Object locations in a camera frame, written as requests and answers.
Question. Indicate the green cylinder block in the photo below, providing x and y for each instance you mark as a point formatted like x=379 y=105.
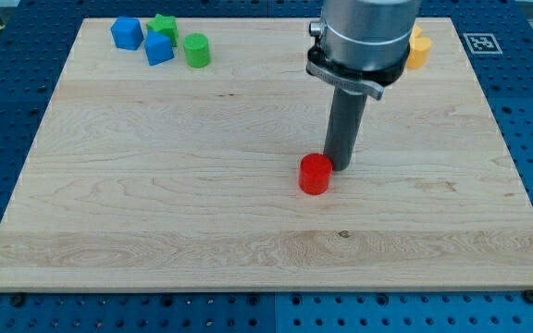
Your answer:
x=197 y=51

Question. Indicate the wooden board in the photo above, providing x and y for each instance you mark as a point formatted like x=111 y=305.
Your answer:
x=176 y=179

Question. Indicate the blue pentagon block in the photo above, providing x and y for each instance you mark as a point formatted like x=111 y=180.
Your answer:
x=158 y=48

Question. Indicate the yellow heart block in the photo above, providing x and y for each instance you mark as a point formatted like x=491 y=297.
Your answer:
x=420 y=47

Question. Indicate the black clamp with silver lever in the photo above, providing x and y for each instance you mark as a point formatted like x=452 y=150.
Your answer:
x=371 y=83

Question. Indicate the white fiducial marker tag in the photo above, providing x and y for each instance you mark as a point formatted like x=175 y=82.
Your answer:
x=482 y=43

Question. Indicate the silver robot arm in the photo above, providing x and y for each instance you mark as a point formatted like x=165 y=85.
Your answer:
x=366 y=35

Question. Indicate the grey cylindrical pointer rod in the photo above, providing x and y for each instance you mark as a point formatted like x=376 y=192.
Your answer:
x=344 y=121

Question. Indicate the green star block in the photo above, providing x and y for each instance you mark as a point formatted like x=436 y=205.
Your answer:
x=165 y=25

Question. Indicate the blue cube block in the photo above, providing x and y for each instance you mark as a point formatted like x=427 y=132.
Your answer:
x=127 y=33

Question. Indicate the red cylinder block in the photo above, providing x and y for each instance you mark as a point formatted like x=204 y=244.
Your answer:
x=315 y=173

